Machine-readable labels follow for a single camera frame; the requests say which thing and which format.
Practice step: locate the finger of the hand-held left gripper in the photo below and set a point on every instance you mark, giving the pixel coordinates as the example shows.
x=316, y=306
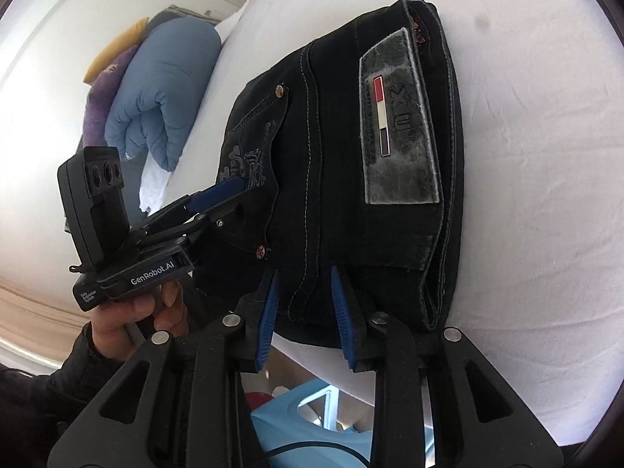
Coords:
x=214, y=194
x=219, y=224

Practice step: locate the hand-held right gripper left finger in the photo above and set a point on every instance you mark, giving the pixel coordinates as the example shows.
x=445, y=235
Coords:
x=265, y=321

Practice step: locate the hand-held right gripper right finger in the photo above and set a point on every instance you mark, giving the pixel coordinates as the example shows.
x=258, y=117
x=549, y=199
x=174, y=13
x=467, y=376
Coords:
x=343, y=317

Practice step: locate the black denim pants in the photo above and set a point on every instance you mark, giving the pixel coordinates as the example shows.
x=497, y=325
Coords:
x=331, y=165

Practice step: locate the person's left forearm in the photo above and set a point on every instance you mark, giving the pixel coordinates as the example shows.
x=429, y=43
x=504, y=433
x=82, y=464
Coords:
x=44, y=399

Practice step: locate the person's left hand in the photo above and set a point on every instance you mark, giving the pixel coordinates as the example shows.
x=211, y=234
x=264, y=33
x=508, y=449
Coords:
x=126, y=321

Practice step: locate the purple pillow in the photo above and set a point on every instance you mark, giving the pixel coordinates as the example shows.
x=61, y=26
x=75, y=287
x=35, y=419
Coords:
x=100, y=107

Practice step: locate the light blue plastic stool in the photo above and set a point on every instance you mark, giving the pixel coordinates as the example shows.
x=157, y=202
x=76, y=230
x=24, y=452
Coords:
x=312, y=424

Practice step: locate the blue rolled duvet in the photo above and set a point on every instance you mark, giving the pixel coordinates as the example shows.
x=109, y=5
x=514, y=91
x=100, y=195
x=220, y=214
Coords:
x=156, y=87

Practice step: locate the yellow pillow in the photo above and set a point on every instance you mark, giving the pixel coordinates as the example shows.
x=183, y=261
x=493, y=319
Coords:
x=114, y=53

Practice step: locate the white pillow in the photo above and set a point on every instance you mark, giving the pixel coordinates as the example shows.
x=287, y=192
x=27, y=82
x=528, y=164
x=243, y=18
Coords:
x=231, y=22

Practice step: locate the grey pillow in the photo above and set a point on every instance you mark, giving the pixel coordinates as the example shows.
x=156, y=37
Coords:
x=180, y=13

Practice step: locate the white bed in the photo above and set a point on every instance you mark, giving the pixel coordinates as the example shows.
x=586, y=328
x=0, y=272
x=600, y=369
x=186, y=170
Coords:
x=536, y=156

